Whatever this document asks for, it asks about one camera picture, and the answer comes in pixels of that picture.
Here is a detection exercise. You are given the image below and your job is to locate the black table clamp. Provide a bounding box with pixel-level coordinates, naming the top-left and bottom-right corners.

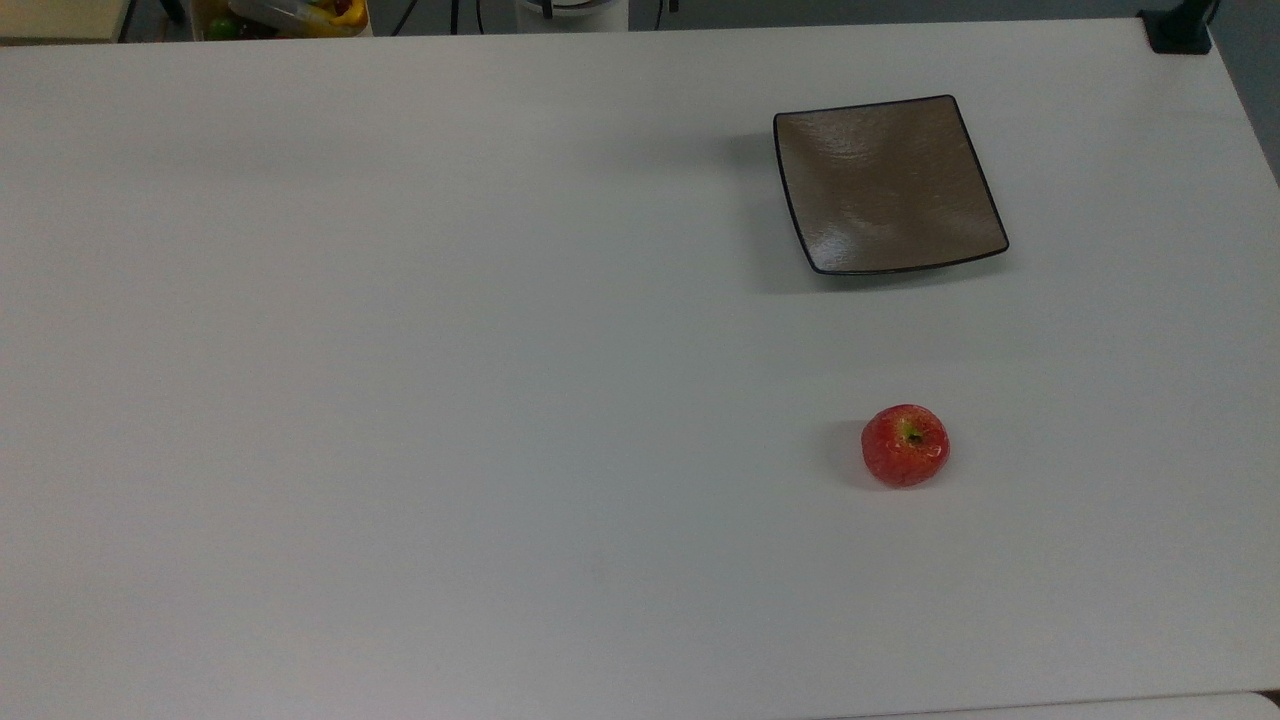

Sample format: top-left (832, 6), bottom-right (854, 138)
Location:
top-left (1138, 0), bottom-right (1221, 56)

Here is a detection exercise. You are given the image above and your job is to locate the brown square ceramic plate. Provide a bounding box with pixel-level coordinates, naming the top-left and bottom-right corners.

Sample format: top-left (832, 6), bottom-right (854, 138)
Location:
top-left (772, 94), bottom-right (1010, 276)

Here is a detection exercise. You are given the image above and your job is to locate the red apple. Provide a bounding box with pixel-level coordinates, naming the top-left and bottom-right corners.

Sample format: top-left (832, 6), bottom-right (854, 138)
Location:
top-left (861, 403), bottom-right (951, 489)

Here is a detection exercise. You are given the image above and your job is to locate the beige side table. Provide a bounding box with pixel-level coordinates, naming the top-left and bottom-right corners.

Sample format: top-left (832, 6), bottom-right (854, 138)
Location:
top-left (0, 0), bottom-right (136, 43)

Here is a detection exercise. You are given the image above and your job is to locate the box of toy fruit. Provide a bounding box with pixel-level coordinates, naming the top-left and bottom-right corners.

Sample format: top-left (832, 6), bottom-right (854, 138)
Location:
top-left (192, 0), bottom-right (372, 41)

